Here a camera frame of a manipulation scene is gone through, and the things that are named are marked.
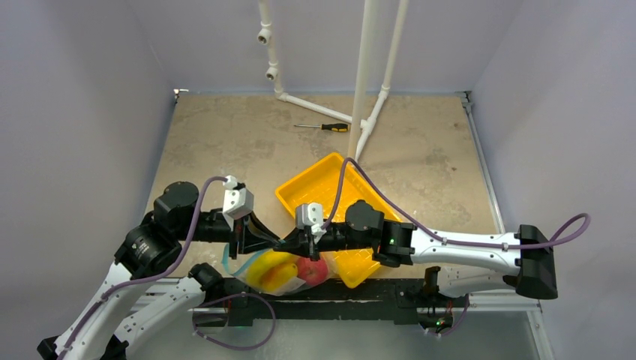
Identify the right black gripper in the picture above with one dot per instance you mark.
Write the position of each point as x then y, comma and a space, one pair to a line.
311, 242

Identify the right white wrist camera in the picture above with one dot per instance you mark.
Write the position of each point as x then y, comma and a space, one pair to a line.
310, 215

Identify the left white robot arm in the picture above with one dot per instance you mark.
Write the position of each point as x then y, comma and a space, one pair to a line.
109, 328

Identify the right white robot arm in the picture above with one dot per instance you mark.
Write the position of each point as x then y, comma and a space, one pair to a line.
522, 260

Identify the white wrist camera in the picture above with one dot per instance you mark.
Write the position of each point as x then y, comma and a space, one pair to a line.
310, 215
238, 201

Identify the yellow plastic tray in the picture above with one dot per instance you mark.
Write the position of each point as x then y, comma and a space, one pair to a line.
319, 184

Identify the red apple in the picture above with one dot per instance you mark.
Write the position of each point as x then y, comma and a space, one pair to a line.
313, 273

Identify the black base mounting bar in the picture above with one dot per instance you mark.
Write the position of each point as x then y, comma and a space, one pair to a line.
399, 301

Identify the yellow banana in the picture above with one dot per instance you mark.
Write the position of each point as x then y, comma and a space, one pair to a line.
263, 263

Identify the clear zip top bag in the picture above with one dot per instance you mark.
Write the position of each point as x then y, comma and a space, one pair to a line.
236, 268

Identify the orange yellow mango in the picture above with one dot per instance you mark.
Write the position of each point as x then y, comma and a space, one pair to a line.
278, 276

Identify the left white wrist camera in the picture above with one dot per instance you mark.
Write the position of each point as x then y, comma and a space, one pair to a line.
238, 201

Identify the black yellow screwdriver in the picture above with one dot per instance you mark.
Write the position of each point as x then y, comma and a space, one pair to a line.
336, 127

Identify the white pvc pipe frame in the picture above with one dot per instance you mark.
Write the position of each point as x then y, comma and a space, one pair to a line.
360, 129

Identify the aluminium rail frame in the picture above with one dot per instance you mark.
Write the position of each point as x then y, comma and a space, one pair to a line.
421, 155

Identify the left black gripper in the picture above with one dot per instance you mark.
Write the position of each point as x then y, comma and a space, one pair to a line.
255, 236

